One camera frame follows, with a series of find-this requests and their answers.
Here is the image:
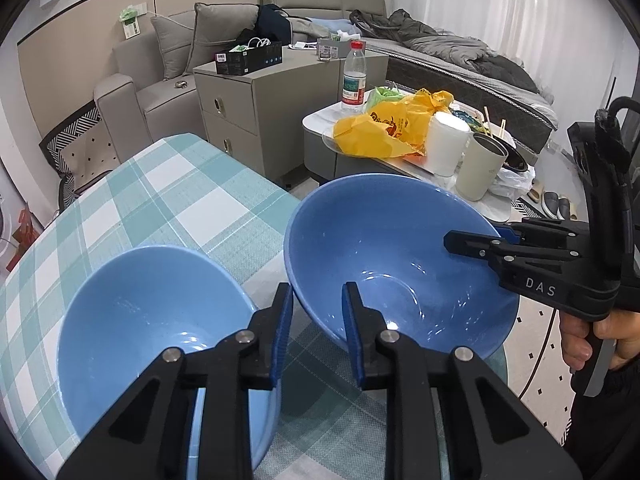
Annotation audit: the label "white plastic bag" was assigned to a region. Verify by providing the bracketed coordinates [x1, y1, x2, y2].
[490, 162, 536, 200]

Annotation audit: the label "person's right hand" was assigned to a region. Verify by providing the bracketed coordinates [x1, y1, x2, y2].
[560, 306, 640, 372]

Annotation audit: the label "clear water bottle red cap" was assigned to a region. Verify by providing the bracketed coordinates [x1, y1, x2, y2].
[341, 40, 369, 113]

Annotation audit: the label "black white patterned cushion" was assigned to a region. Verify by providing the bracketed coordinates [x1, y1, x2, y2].
[39, 101, 121, 211]

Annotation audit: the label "black cardboard box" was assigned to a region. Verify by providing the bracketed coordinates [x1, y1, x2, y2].
[214, 41, 283, 76]

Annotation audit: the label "green white wall holder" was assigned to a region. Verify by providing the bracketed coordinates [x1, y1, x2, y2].
[119, 4, 147, 39]

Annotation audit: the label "white top coffee table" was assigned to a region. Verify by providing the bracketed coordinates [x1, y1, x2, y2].
[301, 87, 533, 201]

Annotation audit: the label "white diamond pattern rug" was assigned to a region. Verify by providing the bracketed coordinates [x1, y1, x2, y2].
[492, 195, 593, 448]

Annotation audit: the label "white paper roll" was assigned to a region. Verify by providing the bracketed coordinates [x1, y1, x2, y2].
[427, 111, 472, 177]

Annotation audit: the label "green plastic bag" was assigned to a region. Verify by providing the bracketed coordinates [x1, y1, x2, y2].
[367, 85, 405, 111]

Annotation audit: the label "teal checked tablecloth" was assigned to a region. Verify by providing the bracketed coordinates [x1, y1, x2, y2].
[0, 133, 508, 480]

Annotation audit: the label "grey sofa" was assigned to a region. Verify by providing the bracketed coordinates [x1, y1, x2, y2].
[95, 2, 261, 153]

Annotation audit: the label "black bag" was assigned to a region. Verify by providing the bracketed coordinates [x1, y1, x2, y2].
[256, 3, 294, 45]

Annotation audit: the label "white curtain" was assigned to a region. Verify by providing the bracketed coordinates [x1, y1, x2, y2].
[420, 0, 638, 126]

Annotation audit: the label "beige tissue box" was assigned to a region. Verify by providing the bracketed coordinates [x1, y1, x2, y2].
[316, 31, 362, 59]

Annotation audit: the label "grey sofa cushion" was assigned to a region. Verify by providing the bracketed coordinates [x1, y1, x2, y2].
[150, 14, 196, 81]
[187, 2, 261, 73]

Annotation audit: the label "red paper item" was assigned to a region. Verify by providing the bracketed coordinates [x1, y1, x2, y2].
[9, 207, 41, 271]

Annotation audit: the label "blue bowl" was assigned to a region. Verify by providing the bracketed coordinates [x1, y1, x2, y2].
[56, 245, 283, 480]
[283, 173, 521, 361]

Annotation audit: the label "black food bowl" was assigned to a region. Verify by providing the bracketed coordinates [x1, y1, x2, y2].
[470, 125, 531, 173]

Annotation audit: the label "grey duvet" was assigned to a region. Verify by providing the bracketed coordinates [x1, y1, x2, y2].
[350, 8, 556, 107]

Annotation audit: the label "takeaway food container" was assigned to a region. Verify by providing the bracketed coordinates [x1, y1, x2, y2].
[447, 102, 486, 133]

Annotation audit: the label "beige tumbler cup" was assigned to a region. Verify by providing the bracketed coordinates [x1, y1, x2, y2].
[455, 133, 506, 201]

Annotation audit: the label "grey bedside cabinet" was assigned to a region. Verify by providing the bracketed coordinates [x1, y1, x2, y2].
[194, 44, 389, 187]

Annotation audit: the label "black plastic panel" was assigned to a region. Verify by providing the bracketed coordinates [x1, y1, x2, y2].
[566, 121, 601, 177]

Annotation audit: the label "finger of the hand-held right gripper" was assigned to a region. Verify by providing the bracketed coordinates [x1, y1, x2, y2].
[499, 219, 592, 249]
[444, 229, 582, 272]

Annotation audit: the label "yellow plastic bag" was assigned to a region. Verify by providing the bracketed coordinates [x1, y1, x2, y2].
[332, 89, 455, 158]

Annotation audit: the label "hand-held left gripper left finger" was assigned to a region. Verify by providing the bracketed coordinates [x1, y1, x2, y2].
[56, 282, 294, 480]

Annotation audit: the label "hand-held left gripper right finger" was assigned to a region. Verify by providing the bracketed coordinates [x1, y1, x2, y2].
[341, 281, 583, 480]

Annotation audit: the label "person's dark clothing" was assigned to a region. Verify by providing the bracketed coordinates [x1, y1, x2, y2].
[562, 360, 640, 480]

